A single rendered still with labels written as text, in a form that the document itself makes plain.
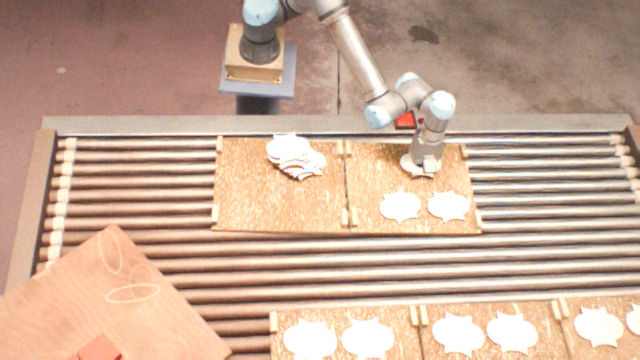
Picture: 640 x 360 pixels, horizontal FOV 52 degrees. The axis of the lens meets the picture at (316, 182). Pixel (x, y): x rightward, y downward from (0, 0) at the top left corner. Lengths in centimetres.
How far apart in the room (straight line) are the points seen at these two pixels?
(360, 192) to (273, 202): 28
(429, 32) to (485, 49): 35
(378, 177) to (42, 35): 242
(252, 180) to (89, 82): 180
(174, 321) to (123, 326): 13
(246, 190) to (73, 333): 67
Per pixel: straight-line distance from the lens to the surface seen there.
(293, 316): 186
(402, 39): 403
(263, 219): 201
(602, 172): 246
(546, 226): 224
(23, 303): 185
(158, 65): 375
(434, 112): 196
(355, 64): 192
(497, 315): 198
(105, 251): 187
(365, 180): 212
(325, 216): 203
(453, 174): 221
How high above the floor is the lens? 264
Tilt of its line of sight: 54 degrees down
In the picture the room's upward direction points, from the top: 9 degrees clockwise
